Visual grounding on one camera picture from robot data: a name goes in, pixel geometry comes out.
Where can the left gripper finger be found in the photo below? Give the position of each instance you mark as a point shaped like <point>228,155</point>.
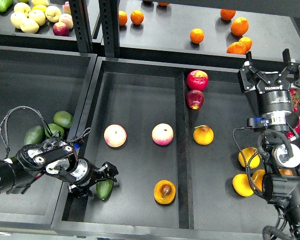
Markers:
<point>107,171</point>
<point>78,192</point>

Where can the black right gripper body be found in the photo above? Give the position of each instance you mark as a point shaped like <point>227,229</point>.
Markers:
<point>273,95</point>

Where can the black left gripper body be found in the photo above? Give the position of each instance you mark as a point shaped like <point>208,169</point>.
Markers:
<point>85,173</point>

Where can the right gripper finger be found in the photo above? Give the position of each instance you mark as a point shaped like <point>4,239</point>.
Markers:
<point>249,76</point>
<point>290,75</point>

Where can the dark green avocado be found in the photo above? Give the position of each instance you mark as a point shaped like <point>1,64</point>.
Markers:
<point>103,188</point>

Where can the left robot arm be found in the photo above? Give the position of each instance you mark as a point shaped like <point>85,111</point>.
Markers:
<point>56,158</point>

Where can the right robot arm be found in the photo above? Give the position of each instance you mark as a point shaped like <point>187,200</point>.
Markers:
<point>280,185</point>

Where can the green avocado middle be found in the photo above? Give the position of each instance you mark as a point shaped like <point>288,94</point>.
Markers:
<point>55,128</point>

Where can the green avocado top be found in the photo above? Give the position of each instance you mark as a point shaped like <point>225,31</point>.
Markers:
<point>63,119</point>

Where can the yellow pear right upper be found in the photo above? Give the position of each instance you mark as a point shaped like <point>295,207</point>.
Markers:
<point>245,155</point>

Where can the yellow pear far right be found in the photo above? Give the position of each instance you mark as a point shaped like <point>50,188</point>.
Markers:
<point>287,172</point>

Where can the yellow pear middle right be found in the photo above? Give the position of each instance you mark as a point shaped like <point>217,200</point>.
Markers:
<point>257,178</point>

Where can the yellow pear right lower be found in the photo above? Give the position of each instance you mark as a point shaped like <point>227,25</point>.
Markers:
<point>241,185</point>

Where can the cherry tomato bunch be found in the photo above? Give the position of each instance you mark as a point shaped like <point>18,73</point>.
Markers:
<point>295,99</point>

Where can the orange on shelf lower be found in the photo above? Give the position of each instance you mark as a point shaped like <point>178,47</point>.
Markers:
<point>237,48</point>

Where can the orange on shelf small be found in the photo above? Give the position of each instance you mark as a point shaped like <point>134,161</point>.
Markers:
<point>247,42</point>

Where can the pink yellow apple left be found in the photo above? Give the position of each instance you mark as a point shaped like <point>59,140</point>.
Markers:
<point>115,135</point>

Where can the pink yellow apple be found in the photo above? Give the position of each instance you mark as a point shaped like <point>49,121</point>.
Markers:
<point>162,134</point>
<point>115,135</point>

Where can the red chili pepper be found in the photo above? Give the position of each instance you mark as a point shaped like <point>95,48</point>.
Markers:
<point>299,125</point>

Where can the large orange on shelf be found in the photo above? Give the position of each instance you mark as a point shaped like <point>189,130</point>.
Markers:
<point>239,26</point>

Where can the bright red apple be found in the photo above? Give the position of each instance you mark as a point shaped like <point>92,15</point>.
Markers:
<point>197,80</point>

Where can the dark red apple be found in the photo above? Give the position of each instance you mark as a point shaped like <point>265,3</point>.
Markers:
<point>194,99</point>

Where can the orange on shelf top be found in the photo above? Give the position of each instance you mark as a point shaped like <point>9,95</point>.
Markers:
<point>227,14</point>

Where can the orange on shelf centre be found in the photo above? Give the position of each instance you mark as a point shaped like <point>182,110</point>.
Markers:
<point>197,35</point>

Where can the pink yellow apple middle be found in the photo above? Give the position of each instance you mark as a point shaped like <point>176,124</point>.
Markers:
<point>162,134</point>

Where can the black centre tray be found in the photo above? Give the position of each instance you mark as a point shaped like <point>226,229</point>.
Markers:
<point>138,96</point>

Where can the black tray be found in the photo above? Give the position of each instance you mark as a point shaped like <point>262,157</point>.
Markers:
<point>138,96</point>
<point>36,84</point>

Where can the black left tray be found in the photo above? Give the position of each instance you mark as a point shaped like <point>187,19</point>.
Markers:
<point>36,84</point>

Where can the orange on shelf left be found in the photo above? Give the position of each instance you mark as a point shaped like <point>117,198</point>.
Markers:
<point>122,18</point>

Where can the red apple on shelf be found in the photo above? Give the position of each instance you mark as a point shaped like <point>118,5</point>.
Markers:
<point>60,29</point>

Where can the pink peach on shelf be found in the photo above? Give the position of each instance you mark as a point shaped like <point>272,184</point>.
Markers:
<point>66,19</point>

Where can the pale yellow apple front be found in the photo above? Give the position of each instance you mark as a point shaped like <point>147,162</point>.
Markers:
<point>29,25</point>

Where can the pale yellow apple right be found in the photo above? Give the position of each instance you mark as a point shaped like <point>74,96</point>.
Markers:
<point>53,13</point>

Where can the pale yellow apple centre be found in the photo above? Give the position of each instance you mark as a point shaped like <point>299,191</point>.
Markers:
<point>38,16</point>

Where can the black shelf post right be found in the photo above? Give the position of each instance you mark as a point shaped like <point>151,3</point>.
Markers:
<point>109,18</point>

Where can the black shelf post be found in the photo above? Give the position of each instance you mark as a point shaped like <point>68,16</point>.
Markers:
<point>81,25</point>
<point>109,18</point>

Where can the black shelf post left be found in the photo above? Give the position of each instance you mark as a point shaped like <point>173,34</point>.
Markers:
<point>81,25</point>

